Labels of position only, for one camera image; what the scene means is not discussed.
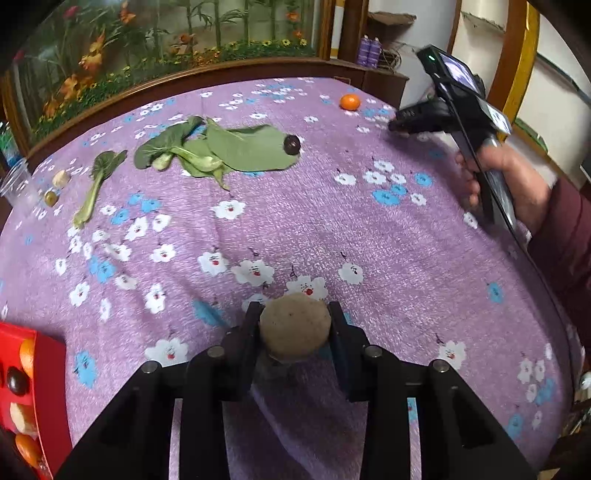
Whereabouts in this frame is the cardboard piece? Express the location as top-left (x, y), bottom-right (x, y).
top-left (367, 11), bottom-right (416, 27)

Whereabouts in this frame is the clear plastic cup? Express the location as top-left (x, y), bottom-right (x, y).
top-left (0, 159), bottom-right (35, 209)

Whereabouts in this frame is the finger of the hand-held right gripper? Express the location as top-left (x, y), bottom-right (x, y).
top-left (388, 99), bottom-right (454, 137)

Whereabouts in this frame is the large bok choy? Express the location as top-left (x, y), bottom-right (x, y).
top-left (134, 115), bottom-right (300, 190)

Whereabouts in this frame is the tan round fruit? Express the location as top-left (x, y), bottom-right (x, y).
top-left (259, 295), bottom-right (332, 363)

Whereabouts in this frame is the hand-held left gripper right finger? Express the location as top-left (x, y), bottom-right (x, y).
top-left (325, 301), bottom-right (539, 480)

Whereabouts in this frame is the person's right hand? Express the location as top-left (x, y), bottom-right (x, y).
top-left (455, 141), bottom-right (552, 232)

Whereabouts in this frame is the wooden gold shelf frame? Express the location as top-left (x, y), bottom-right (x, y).
top-left (487, 0), bottom-right (541, 109)

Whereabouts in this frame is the small bok choy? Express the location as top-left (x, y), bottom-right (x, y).
top-left (73, 150), bottom-right (129, 229)

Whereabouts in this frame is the red tray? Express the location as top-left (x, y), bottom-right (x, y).
top-left (0, 322), bottom-right (75, 476)

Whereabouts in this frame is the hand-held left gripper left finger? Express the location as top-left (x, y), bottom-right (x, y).
top-left (54, 301), bottom-right (264, 480)

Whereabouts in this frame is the glass plant display case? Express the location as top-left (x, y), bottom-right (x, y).
top-left (0, 0), bottom-right (333, 139)

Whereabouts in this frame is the pale peeled fruit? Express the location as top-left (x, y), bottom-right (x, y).
top-left (9, 401), bottom-right (38, 435)

